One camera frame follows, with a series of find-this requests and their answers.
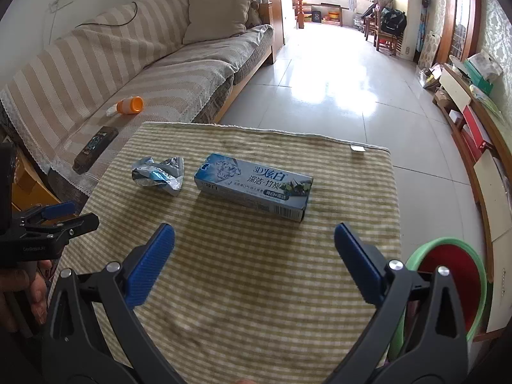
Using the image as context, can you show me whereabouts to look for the yellow-green bag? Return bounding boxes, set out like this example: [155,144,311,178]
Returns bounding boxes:
[470,84,501,113]

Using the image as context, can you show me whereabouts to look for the green box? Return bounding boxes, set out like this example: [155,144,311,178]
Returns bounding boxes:
[464,60,495,93]

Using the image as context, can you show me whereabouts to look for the red box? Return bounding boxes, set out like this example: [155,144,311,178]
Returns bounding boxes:
[462,104,493,149]

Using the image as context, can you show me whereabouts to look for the wooden television cabinet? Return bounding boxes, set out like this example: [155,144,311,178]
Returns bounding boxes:
[434,62,512,333]

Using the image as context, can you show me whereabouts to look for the person's left hand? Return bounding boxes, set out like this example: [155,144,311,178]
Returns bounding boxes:
[0,260,53,331]

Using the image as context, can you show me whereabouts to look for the wooden chair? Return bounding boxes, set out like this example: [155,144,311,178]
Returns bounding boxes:
[364,4,407,55]

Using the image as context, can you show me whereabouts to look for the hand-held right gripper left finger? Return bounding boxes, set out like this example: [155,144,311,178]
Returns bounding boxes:
[42,223,185,384]

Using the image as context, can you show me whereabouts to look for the green basin red inside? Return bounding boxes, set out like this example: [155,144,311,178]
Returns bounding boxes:
[387,237,489,363]

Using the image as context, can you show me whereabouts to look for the silver foil wrapper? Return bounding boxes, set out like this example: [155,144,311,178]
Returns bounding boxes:
[132,156,186,197]

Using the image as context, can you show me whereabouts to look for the plastic bag on floor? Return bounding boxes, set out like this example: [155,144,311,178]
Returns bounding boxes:
[419,66,441,89]

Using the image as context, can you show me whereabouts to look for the blue toothpaste box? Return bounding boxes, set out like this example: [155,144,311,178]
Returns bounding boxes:
[194,153,314,223]

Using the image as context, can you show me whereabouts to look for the beige striped sofa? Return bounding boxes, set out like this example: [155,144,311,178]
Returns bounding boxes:
[0,0,277,209]

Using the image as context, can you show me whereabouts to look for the beige pillow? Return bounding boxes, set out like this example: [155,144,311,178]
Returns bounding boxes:
[183,0,254,46]

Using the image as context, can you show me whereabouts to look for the black backpack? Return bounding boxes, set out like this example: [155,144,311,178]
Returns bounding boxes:
[380,8,408,35]

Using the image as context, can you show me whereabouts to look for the wooden partition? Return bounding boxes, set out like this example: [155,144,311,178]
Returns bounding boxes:
[266,0,286,47]

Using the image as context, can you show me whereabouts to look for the green striped table cloth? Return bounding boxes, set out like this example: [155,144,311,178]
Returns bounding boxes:
[48,122,403,383]

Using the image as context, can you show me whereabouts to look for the black remote control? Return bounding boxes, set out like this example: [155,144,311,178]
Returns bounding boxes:
[73,126,120,175]

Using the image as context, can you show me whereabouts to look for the black cable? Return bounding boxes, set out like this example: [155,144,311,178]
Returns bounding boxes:
[76,2,139,29]

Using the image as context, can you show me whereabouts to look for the wooden door frame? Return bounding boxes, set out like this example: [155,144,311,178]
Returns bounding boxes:
[436,0,483,65]

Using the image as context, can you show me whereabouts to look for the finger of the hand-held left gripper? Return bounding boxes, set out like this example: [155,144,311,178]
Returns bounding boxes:
[24,202,78,225]
[40,213,100,249]

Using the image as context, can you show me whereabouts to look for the orange capped bottle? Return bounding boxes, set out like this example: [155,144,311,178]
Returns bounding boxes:
[117,97,144,115]

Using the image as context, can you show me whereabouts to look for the white printed bag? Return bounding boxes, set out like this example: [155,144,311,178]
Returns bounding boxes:
[468,50,503,83]

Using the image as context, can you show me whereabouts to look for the floral board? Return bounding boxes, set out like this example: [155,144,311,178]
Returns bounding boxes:
[424,31,441,69]

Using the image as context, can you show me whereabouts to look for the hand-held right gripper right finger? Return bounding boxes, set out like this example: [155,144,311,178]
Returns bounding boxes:
[328,223,469,384]

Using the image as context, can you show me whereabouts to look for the brown cardboard box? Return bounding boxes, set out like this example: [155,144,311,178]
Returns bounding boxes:
[11,154,61,213]

